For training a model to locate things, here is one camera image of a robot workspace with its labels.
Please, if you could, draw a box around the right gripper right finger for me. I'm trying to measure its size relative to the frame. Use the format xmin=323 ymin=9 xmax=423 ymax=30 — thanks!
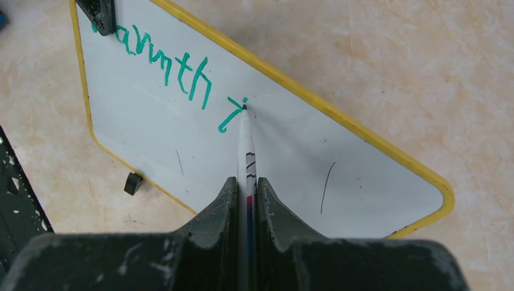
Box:
xmin=256 ymin=178 xmax=469 ymax=290

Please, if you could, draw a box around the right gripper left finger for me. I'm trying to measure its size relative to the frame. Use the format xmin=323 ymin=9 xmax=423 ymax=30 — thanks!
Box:
xmin=1 ymin=177 xmax=238 ymax=290

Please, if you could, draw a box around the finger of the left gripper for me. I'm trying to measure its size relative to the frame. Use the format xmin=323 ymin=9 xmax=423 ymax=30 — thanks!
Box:
xmin=75 ymin=0 xmax=116 ymax=36

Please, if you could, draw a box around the green white marker pen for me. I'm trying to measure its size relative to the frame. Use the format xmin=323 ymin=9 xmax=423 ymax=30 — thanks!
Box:
xmin=237 ymin=104 xmax=256 ymax=290

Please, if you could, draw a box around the yellow framed whiteboard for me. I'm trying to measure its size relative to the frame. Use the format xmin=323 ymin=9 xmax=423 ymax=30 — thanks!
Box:
xmin=70 ymin=1 xmax=455 ymax=238

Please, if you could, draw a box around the black whiteboard foot left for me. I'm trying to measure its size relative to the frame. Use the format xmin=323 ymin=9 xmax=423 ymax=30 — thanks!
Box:
xmin=124 ymin=172 xmax=144 ymax=196

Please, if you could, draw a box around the blue toy car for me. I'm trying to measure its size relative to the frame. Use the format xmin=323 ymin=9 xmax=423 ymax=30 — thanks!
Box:
xmin=0 ymin=11 xmax=7 ymax=30

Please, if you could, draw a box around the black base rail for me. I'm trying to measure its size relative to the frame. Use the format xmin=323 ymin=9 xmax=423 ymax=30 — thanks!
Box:
xmin=1 ymin=130 xmax=54 ymax=279

